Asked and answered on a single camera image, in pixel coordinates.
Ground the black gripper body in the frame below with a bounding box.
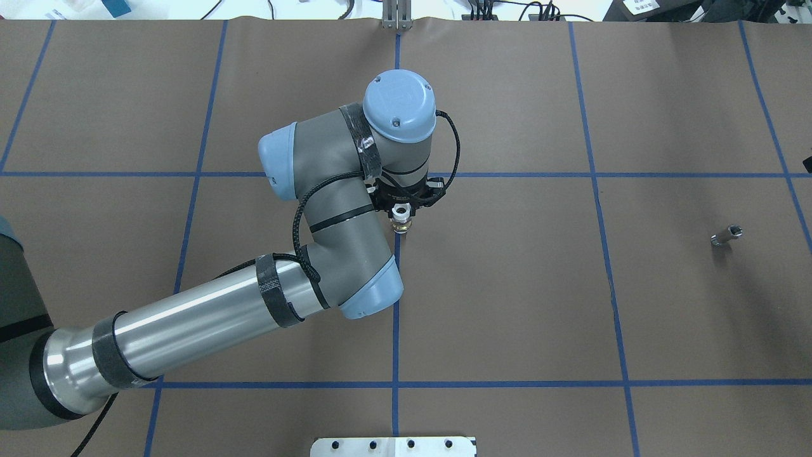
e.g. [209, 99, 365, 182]
[370, 174, 445, 212]

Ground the chrome threaded pipe fitting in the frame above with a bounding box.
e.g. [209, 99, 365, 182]
[710, 225, 743, 247]

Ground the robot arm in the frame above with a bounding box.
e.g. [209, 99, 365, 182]
[1, 69, 449, 430]

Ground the teal box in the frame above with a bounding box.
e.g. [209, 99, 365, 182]
[101, 0, 133, 18]

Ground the grey aluminium profile post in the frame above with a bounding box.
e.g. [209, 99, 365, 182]
[380, 0, 414, 32]

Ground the white metal base plate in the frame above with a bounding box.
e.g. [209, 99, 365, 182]
[310, 436, 478, 456]

